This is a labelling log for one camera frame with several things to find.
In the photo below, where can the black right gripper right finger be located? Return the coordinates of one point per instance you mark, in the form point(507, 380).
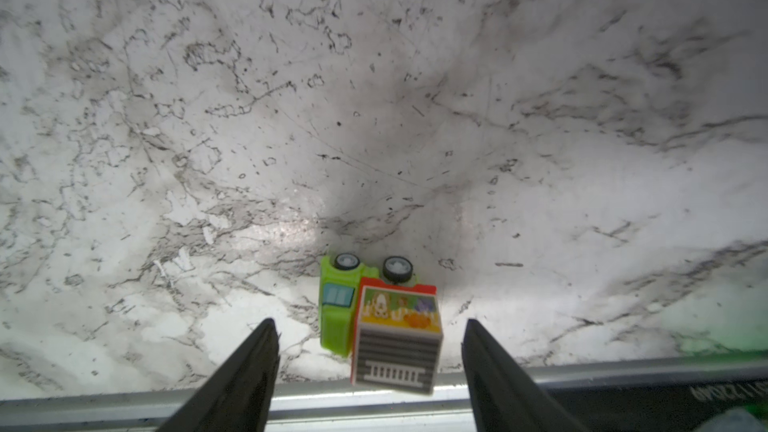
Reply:
point(503, 396)

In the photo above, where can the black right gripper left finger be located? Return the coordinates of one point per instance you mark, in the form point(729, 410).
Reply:
point(237, 396)

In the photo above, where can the small green electronic module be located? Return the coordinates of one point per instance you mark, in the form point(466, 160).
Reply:
point(382, 319)

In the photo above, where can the aluminium front rail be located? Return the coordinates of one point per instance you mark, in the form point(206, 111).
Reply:
point(675, 394)

